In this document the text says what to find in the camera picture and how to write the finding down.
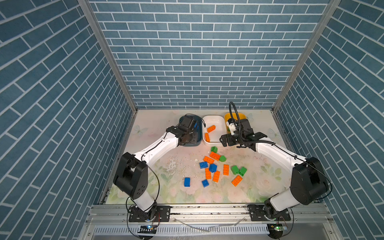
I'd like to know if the green lego rounded middle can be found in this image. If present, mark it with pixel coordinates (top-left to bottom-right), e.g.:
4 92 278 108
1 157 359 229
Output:
219 156 227 162

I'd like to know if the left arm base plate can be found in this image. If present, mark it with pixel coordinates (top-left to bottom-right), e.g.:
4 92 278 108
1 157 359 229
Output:
128 205 171 223

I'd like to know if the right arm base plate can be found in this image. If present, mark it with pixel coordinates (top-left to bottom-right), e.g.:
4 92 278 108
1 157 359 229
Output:
247 204 291 222

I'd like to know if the green lego top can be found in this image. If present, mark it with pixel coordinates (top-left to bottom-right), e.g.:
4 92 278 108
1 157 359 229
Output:
211 146 218 153

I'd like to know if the dark teal plastic bin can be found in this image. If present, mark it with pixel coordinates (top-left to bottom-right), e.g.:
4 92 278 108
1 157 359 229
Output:
178 114 205 147

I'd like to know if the orange lego top small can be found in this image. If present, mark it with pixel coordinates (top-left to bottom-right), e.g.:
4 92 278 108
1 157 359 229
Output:
205 133 211 143

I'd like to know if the green lego lower right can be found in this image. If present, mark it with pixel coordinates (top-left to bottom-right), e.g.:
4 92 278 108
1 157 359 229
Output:
238 167 247 177

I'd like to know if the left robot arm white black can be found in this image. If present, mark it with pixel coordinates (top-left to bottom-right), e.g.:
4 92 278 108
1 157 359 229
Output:
113 114 206 214

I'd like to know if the small blue lego bottom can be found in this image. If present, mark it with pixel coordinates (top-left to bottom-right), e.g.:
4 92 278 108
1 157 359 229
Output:
202 180 209 188

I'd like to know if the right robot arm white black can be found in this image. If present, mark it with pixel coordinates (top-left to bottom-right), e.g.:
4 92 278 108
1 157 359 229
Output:
220 118 330 213

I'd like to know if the green lego lower left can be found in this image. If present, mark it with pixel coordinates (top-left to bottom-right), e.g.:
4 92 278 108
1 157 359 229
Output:
231 166 240 175

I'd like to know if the orange lego long top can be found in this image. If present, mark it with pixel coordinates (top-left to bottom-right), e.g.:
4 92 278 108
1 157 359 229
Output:
210 152 221 161

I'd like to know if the green lego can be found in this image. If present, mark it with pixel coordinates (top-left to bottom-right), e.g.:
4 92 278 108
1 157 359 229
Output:
238 167 247 177
231 166 240 175
211 146 218 153

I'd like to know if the white plastic bin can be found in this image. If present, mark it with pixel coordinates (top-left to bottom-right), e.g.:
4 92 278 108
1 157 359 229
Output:
203 115 227 147

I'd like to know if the orange lego horizontal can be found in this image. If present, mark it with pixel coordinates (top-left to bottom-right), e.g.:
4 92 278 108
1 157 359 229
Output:
207 125 216 133

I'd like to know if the blue lego lone lower left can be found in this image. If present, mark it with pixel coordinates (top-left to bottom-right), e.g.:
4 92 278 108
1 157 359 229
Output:
184 177 191 187

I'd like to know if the aluminium front rail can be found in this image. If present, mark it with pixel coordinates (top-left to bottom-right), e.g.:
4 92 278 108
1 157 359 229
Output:
86 203 334 225

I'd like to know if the yellow plastic bin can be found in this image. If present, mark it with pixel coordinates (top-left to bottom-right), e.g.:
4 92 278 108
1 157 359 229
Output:
225 113 247 123

